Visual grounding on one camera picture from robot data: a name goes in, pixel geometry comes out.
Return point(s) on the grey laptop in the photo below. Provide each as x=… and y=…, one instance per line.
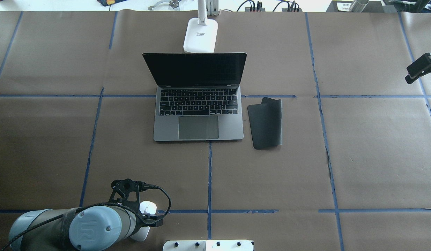
x=198, y=96

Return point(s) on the black mouse pad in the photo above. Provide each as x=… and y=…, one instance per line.
x=266, y=123

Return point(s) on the white computer mouse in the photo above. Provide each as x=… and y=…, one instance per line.
x=147, y=208

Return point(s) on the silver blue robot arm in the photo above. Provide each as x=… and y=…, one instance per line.
x=92, y=228

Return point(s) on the white desk lamp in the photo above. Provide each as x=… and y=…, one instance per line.
x=201, y=32

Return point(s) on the grabber stick tool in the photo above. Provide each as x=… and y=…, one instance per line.
x=165, y=5

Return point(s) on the black box with cylinder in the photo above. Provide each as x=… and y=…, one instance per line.
x=355, y=6

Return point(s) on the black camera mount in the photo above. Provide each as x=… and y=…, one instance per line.
x=418, y=68
x=127, y=194

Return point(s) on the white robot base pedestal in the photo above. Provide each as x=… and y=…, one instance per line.
x=209, y=245

